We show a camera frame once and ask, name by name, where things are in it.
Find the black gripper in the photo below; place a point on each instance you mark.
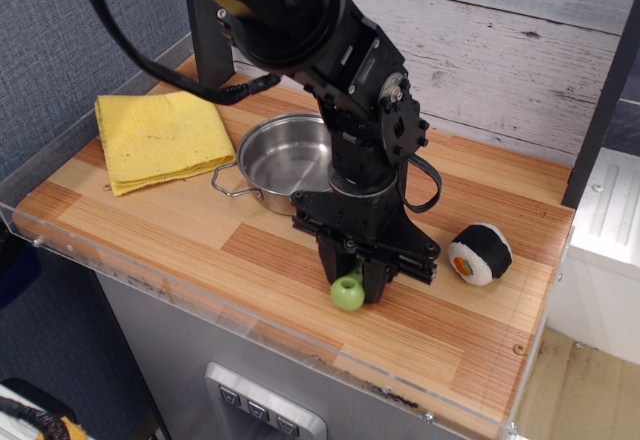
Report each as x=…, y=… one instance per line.
x=376, y=228

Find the plush sushi roll toy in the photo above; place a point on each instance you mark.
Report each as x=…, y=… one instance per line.
x=480, y=254

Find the grey dispenser button panel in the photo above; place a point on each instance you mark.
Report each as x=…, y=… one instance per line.
x=252, y=411

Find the dark right vertical post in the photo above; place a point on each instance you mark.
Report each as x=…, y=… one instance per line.
x=614, y=84

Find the yellow black object bottom left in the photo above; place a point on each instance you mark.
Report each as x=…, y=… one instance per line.
x=49, y=426

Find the green handled grey spatula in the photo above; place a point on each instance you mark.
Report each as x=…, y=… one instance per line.
x=347, y=291

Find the dark left vertical post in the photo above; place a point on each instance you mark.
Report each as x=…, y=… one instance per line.
x=213, y=54

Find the white appliance with grooves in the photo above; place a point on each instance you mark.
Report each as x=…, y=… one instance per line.
x=596, y=298

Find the stainless steel pot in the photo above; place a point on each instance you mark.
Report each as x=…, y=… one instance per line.
x=280, y=156

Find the yellow folded cloth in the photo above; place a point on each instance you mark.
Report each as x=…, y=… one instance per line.
x=154, y=139

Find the clear acrylic table guard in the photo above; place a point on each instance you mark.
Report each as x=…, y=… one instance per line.
x=212, y=291

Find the dark vertical post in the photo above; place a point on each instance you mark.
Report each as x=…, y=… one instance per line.
x=614, y=84
x=213, y=54

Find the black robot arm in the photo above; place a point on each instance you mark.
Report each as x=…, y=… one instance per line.
x=360, y=83

